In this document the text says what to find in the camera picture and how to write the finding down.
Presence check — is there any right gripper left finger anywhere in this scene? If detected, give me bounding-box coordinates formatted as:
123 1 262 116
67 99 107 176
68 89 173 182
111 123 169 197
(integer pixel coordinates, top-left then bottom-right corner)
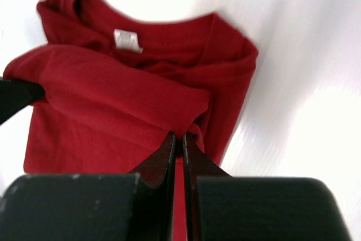
1 134 176 240

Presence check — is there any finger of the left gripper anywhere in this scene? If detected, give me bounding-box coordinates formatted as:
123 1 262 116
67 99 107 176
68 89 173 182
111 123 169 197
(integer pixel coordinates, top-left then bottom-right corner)
1 77 45 125

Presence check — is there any red t shirt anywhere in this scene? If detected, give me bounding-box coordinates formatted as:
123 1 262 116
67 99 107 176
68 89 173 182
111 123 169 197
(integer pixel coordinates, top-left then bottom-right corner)
2 0 258 240

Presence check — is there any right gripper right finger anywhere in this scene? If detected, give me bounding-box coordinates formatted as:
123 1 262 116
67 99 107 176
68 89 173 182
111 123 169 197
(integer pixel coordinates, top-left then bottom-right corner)
183 134 351 241

